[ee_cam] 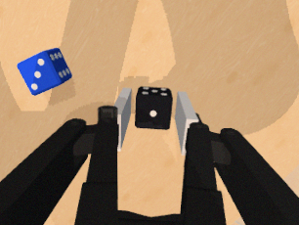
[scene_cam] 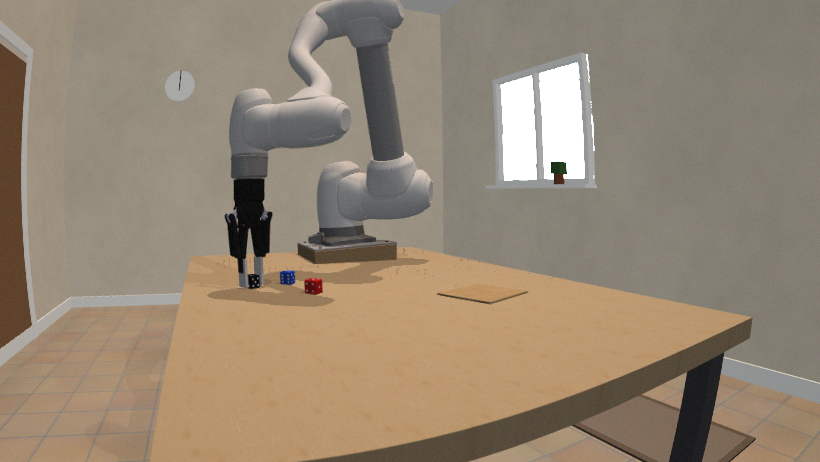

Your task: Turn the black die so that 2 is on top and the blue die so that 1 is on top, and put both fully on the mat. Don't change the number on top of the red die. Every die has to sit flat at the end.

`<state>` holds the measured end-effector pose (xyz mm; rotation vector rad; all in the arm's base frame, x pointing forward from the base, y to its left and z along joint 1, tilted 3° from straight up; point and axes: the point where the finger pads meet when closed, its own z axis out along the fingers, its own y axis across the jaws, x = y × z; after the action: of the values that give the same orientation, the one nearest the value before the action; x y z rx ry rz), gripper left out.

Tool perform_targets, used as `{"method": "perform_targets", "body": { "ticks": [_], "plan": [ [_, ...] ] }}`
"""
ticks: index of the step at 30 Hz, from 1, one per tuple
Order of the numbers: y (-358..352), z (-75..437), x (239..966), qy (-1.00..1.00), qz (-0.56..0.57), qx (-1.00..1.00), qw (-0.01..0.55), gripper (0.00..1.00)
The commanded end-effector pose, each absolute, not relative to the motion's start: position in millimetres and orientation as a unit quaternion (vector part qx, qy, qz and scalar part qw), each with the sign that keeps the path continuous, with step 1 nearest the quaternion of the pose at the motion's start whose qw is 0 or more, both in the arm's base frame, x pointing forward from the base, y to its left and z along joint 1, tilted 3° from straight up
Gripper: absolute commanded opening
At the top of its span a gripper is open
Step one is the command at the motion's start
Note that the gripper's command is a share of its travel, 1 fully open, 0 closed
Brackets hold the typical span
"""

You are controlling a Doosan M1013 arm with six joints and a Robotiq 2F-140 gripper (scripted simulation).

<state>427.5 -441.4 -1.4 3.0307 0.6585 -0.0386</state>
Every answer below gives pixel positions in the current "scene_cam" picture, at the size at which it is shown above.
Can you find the red die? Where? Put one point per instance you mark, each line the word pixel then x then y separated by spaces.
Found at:
pixel 313 286

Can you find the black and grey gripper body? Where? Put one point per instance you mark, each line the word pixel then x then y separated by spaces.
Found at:
pixel 248 195

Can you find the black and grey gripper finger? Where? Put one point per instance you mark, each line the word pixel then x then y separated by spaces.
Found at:
pixel 234 232
pixel 260 234

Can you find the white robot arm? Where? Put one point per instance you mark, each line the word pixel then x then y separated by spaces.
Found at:
pixel 393 187

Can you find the blue die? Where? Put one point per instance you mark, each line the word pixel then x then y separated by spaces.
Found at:
pixel 287 277

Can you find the brown mat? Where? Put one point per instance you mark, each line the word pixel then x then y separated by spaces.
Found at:
pixel 483 293

